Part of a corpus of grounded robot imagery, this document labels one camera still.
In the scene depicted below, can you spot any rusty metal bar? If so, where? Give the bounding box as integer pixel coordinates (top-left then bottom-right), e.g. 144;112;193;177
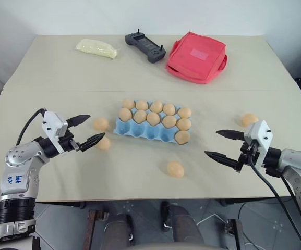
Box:
224;218;245;250
87;209;107;250

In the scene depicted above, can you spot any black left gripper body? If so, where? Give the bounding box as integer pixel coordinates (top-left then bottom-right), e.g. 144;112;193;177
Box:
58;129;85;154

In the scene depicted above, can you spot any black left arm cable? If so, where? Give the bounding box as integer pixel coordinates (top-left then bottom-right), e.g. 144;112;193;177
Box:
15;107;48;146

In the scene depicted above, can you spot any black upright strap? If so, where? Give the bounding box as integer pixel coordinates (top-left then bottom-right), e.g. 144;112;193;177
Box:
161;201;172;232

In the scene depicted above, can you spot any red fabric bag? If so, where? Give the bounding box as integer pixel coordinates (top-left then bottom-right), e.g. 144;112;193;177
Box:
165;31;229;85

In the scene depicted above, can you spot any blue egg tray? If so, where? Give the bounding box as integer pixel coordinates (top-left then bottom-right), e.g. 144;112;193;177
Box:
113;100;192;146

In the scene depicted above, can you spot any brown egg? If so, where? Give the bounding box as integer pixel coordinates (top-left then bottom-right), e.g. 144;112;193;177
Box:
94;136;112;151
150;101;164;114
118;108;133;123
122;98;136;110
93;117;110;131
135;100;149;111
177;107;193;119
176;118;192;132
163;103;177;116
242;113;259;128
166;161;185;178
175;130;191;145
162;115;177;130
146;111;161;125
134;109;148;124

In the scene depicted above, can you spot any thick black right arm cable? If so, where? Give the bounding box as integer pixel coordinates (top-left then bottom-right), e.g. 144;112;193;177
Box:
247;152;301;250

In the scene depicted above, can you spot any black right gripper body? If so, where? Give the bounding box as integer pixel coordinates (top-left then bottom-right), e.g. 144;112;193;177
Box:
234;139;261;173

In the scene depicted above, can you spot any white floor cable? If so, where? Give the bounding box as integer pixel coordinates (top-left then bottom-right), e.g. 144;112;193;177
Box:
196;202;261;250

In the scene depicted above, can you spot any clear bag of white grains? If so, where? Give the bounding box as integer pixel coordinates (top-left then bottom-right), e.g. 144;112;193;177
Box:
75;39;120;60

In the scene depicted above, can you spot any black handheld remote controller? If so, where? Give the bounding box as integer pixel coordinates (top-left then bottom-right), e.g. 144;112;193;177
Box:
125;28;166;64

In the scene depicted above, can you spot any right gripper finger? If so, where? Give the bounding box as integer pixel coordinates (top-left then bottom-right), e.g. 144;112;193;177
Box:
204;150;241;170
215;129;245;142

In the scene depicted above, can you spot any dark rounded shape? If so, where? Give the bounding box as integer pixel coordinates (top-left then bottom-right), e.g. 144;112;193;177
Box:
104;212;136;250
169;203;206;250

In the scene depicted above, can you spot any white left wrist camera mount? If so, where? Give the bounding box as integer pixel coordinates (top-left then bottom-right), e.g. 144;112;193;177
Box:
41;111;69;154

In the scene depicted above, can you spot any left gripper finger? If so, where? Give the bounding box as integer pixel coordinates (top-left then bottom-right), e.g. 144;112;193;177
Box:
66;114;91;128
79;132;106;153

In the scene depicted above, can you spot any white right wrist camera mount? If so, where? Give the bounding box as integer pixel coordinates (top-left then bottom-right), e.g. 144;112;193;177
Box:
243;120;274;168

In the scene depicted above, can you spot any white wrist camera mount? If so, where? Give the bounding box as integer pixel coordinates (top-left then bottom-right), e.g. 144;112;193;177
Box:
41;111;69;154
243;120;274;168

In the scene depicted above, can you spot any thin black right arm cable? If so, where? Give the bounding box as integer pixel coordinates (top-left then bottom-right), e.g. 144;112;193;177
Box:
266;169;301;242

